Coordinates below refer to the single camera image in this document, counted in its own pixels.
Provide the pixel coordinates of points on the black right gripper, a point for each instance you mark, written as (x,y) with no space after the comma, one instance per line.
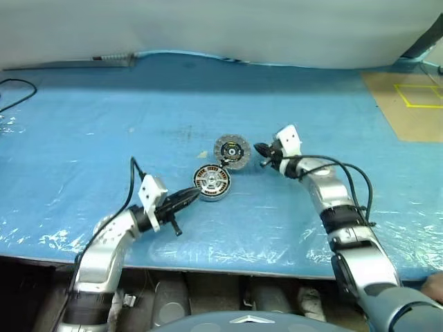
(275,154)

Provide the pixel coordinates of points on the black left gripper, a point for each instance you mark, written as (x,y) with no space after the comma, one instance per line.
(166,209)

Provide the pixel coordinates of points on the silver spoked motor rotor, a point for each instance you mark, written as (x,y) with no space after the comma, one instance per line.
(210,180)

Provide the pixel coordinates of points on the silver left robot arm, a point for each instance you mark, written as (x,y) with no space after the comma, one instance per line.
(104,249)

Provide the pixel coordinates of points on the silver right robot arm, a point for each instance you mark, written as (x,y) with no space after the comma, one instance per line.
(332,197)

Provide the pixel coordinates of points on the person's bare hand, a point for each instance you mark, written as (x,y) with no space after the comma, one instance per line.
(434,287)

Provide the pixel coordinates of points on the blue plastic table cover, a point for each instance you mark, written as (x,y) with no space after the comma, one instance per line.
(242,235)

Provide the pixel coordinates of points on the grey rounded leg shape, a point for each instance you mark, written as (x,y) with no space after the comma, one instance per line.
(271,297)
(171,301)

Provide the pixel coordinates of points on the small silver connector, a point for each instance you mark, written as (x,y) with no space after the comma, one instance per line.
(128,300)

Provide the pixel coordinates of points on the white rounded foot shape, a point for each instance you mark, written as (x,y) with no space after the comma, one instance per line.
(311,304)
(117,307)

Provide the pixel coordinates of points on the white backdrop sheet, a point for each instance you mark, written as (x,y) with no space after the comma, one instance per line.
(221,27)

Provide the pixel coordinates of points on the grey robot torso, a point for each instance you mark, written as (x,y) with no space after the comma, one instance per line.
(242,321)

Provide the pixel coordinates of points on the brown cardboard sheet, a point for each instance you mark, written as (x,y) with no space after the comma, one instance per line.
(398,117)

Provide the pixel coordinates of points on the grey power strip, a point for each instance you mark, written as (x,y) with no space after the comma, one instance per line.
(104,59)

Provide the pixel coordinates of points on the black slanted stand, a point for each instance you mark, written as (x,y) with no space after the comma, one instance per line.
(422,41)

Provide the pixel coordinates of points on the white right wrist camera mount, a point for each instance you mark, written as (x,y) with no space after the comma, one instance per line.
(289,141)

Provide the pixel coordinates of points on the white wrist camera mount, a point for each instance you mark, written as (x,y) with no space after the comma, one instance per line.
(152,193)
(289,141)

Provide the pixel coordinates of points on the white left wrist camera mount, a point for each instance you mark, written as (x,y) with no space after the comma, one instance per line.
(152,193)

